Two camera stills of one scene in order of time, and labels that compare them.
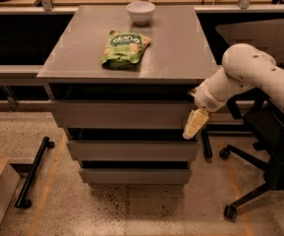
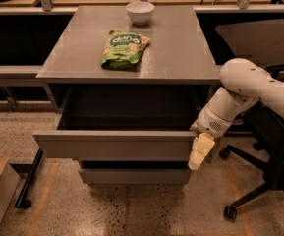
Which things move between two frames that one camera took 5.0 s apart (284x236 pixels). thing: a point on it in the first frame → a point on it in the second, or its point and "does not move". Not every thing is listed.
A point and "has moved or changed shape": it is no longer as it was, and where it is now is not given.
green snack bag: x=124 y=50 does not move
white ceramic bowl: x=141 y=12 does not move
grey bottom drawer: x=136 y=175 does not move
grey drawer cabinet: x=122 y=80 does not move
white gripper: x=206 y=100 → x=210 y=122
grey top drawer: x=122 y=114 has moved or changed shape
